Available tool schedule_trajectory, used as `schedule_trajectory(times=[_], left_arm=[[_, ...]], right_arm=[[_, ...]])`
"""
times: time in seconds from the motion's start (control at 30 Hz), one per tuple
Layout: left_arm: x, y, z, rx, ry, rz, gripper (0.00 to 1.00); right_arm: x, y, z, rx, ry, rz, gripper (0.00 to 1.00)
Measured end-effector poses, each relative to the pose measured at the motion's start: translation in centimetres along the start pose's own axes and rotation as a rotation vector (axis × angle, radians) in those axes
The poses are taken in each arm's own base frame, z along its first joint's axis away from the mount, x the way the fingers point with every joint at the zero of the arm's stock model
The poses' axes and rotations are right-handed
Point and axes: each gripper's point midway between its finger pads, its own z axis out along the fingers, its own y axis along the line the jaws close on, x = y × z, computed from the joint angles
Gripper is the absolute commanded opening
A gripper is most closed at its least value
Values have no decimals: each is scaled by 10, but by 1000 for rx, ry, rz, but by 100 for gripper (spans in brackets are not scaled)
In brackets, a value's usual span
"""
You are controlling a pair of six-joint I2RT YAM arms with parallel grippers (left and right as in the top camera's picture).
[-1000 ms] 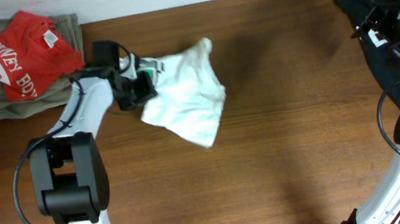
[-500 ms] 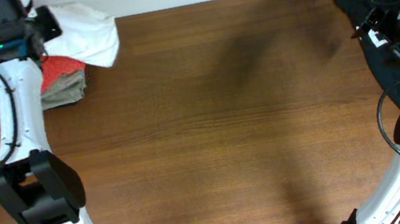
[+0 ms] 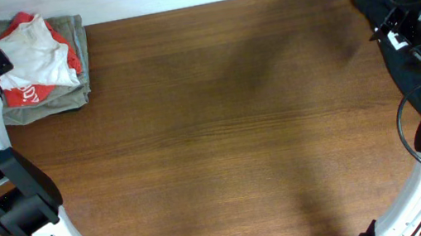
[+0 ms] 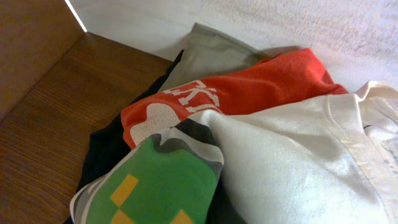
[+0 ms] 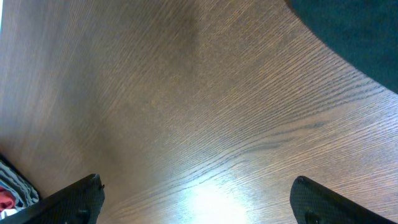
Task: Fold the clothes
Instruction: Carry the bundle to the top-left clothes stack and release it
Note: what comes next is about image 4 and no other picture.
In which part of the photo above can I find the white t-shirt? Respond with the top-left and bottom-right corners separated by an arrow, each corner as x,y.
70,82 -> 397,223

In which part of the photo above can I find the olive folded garment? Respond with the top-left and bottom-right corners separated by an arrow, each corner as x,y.
158,22 -> 271,93

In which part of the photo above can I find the red folded t-shirt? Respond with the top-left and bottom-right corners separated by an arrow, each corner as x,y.
121,49 -> 347,149

